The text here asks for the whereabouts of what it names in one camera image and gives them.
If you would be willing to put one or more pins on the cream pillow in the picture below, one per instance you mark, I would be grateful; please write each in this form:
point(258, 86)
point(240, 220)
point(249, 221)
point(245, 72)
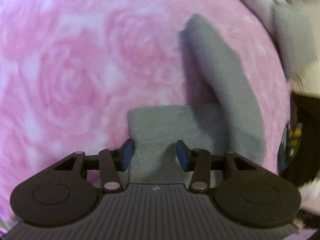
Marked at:
point(308, 80)

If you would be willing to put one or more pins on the dark printed cloth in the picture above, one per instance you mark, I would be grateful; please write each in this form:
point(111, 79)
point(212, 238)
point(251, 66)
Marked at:
point(292, 140)

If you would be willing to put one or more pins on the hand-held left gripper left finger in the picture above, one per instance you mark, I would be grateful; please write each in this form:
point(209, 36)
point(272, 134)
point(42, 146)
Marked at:
point(128, 153)

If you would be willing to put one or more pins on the grey knit garment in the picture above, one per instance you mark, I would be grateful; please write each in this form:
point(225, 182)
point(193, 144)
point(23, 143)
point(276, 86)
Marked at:
point(160, 127)

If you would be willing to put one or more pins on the grey pillow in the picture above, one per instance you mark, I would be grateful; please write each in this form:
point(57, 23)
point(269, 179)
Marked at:
point(293, 30)

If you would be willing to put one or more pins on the pink floral blanket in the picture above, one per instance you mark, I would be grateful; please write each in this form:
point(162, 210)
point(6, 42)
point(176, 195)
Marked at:
point(75, 67)

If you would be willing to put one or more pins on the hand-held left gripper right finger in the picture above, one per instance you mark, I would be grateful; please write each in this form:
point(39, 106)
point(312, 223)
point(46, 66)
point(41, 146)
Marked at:
point(181, 155)

